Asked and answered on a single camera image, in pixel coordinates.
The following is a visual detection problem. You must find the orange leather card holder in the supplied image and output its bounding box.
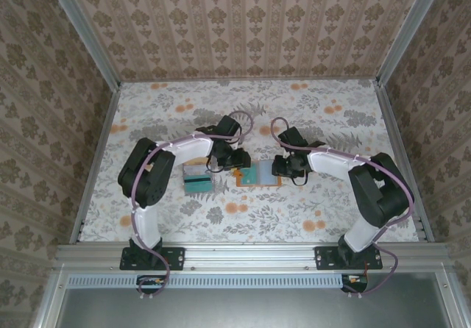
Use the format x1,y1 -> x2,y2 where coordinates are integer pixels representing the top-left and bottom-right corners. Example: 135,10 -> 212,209
235,160 -> 283,188

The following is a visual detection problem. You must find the teal card with black stripe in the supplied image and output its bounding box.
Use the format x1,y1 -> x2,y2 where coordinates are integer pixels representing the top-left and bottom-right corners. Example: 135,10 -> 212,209
185,175 -> 214,193

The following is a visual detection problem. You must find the aluminium base beam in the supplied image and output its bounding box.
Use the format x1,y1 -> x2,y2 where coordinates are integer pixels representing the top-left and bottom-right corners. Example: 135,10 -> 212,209
54,242 -> 452,272

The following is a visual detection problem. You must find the black connector box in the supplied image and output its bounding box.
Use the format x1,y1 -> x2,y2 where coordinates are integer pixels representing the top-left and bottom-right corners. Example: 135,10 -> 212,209
341,273 -> 369,294
136,274 -> 167,295

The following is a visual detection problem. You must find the grey metal panel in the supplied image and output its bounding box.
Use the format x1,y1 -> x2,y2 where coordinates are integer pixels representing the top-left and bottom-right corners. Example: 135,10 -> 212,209
54,287 -> 452,328

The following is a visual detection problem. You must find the thin black cable loop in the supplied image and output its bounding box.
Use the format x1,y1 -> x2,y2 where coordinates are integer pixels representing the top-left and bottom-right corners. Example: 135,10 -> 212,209
291,171 -> 311,188
205,157 -> 226,175

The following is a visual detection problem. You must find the aluminium side rail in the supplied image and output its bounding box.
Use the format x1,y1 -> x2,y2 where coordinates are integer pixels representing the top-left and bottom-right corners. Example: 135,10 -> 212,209
375,79 -> 433,246
69,83 -> 122,246

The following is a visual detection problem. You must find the white slotted cable duct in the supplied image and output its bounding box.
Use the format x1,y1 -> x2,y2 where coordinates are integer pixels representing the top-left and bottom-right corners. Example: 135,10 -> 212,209
68,273 -> 369,289

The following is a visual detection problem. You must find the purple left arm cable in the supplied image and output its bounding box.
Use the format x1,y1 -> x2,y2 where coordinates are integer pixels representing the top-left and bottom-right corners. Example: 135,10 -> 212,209
130,110 -> 255,302

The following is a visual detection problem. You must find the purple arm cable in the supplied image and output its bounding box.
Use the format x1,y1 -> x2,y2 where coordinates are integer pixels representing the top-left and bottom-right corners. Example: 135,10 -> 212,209
270,116 -> 415,299
130,110 -> 255,302

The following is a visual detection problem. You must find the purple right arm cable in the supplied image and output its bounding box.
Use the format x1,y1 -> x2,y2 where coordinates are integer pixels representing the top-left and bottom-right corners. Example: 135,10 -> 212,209
270,116 -> 415,299

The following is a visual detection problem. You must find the aluminium frame post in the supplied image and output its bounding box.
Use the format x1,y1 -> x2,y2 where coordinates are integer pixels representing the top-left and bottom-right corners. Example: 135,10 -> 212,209
43,0 -> 122,90
375,0 -> 445,86

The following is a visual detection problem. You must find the aluminium frame bar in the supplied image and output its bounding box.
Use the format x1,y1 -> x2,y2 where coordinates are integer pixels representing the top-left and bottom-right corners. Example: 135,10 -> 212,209
433,271 -> 463,328
31,268 -> 71,328

